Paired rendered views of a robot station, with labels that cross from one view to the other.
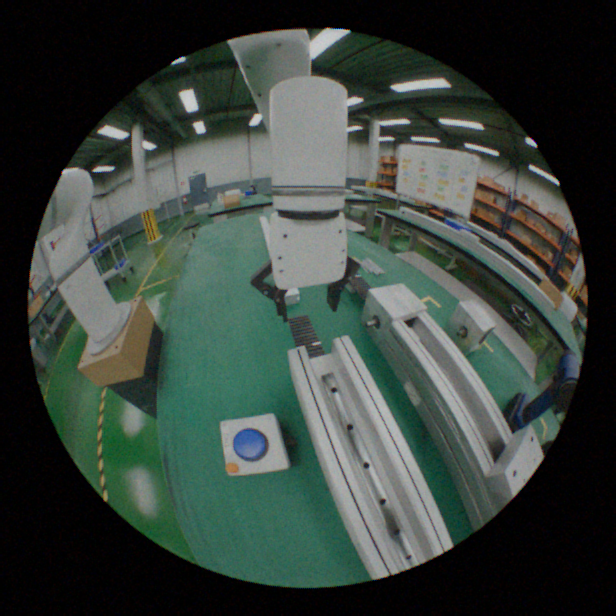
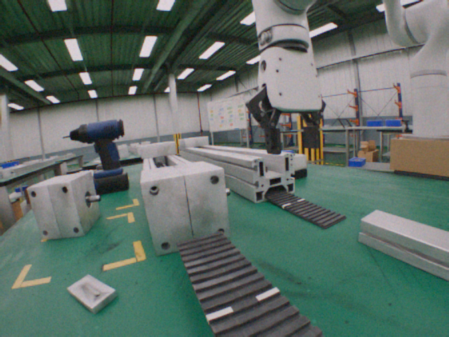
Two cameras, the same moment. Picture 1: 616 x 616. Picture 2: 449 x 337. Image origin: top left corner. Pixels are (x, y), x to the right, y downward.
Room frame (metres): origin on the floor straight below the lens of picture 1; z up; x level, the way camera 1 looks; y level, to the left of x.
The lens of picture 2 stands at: (0.54, -0.14, 0.92)
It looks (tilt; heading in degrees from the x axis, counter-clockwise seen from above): 10 degrees down; 175
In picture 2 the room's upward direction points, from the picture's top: 6 degrees counter-clockwise
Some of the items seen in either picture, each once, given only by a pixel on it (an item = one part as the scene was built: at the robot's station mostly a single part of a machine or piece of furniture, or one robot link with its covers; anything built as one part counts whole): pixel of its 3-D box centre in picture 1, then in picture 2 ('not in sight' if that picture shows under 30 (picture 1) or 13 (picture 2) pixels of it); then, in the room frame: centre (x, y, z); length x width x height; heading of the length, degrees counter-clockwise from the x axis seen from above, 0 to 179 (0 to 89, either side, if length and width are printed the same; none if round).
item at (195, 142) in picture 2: not in sight; (193, 144); (-0.45, -0.21, 0.87); 0.16 x 0.11 x 0.07; 17
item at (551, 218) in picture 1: (533, 236); not in sight; (3.81, -9.12, 1.59); 2.83 x 0.98 x 3.17; 24
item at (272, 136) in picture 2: (339, 290); (266, 133); (0.24, -0.05, 0.91); 0.03 x 0.03 x 0.07; 17
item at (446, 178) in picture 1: (429, 201); not in sight; (2.72, -1.97, 0.97); 1.50 x 0.50 x 1.95; 24
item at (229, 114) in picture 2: not in sight; (228, 129); (-5.74, 0.58, 0.97); 1.51 x 0.50 x 1.95; 44
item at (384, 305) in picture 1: (388, 316); (190, 200); (0.26, -0.17, 0.83); 0.12 x 0.09 x 0.10; 107
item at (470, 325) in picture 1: (468, 327); (72, 202); (0.22, -0.41, 0.83); 0.11 x 0.10 x 0.10; 100
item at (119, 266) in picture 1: (107, 262); not in sight; (2.05, 4.02, 0.50); 1.03 x 0.55 x 1.01; 119
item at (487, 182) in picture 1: (480, 205); not in sight; (6.54, -7.89, 1.58); 2.83 x 0.98 x 3.15; 24
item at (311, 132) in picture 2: (274, 302); (315, 129); (0.21, 0.05, 0.91); 0.03 x 0.03 x 0.07; 17
